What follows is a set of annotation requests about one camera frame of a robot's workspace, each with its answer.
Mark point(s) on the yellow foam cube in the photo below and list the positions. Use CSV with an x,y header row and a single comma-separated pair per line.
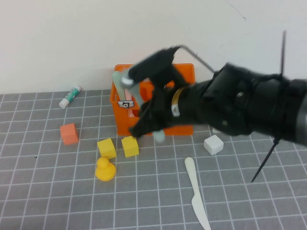
x,y
130,147
106,148

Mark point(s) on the yellow rubber duck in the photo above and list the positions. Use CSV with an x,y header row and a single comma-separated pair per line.
x,y
105,171

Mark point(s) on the orange foam cube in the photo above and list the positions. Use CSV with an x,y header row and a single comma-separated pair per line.
x,y
69,135

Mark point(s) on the white and green glue stick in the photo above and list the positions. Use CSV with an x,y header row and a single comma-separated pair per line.
x,y
69,97

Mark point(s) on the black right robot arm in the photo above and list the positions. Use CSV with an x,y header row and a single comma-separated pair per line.
x,y
239,107

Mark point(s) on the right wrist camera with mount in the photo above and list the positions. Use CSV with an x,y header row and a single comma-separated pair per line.
x,y
153,67

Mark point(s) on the white plastic knife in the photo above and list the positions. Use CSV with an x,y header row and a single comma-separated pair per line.
x,y
195,191

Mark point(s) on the white foam cube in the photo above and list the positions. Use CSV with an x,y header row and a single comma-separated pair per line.
x,y
213,145

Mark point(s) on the mint green plastic spoon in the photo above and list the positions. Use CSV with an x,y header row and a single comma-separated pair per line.
x,y
117,83

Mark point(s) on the orange plastic cutlery holder crate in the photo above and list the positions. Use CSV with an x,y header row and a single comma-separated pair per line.
x,y
122,124

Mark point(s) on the black zip tie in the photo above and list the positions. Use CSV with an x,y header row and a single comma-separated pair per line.
x,y
263,163
283,48

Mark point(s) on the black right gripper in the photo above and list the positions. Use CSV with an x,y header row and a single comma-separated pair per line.
x,y
161,107

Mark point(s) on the grey grid patterned mat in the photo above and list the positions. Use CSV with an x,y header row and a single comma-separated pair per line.
x,y
72,203

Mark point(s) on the grey plastic fork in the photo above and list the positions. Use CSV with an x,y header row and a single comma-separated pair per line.
x,y
159,137

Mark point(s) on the pink plastic spoon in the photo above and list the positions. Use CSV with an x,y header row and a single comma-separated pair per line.
x,y
128,97

